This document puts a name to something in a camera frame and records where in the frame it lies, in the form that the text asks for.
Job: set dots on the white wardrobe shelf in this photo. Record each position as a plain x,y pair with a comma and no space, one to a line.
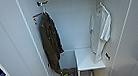
89,59

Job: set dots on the small black wall fitting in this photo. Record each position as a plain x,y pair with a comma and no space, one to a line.
107,56

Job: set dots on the dark olive jacket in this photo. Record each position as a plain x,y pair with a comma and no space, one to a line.
50,39

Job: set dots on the black wall hook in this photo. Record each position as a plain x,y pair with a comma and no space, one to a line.
42,3

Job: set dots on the white shirt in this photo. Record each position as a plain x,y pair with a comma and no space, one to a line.
101,29

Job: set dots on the white sign orange strip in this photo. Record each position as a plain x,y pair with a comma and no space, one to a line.
37,15

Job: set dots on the white wardrobe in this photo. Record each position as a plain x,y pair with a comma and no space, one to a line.
70,24

